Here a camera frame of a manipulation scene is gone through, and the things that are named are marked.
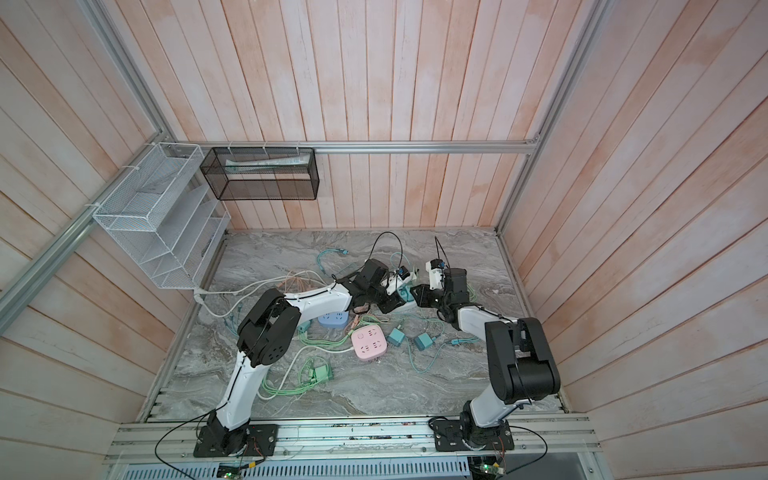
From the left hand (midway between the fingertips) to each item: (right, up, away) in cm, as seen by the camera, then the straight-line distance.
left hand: (400, 300), depth 96 cm
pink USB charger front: (-12, -1, -11) cm, 16 cm away
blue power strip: (-21, -5, -3) cm, 22 cm away
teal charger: (+2, +3, -3) cm, 5 cm away
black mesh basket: (-49, +44, +9) cm, 66 cm away
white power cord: (-53, +3, +8) cm, 54 cm away
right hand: (+4, +4, -1) cm, 6 cm away
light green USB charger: (-23, -18, -13) cm, 32 cm away
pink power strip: (-10, -11, -8) cm, 17 cm away
